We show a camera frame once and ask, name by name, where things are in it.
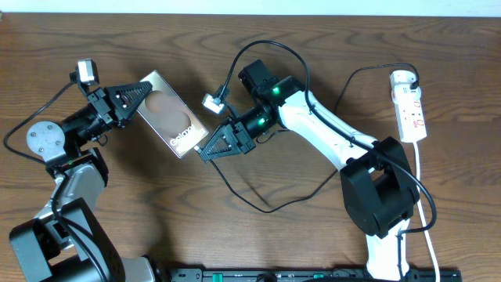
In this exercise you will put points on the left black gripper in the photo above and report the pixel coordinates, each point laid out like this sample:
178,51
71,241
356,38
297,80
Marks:
108,109

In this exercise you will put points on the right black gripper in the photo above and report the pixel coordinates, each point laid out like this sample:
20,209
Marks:
245,142

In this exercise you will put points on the white power strip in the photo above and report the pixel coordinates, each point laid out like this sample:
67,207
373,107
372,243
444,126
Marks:
409,113

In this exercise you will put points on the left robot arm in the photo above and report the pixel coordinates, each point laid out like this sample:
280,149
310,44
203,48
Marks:
64,241

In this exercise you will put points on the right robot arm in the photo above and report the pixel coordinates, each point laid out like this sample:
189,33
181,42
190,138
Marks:
379,189

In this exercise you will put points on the white USB charger plug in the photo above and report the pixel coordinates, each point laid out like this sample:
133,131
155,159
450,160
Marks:
404,77

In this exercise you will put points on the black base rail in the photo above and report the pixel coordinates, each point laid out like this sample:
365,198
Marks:
349,273

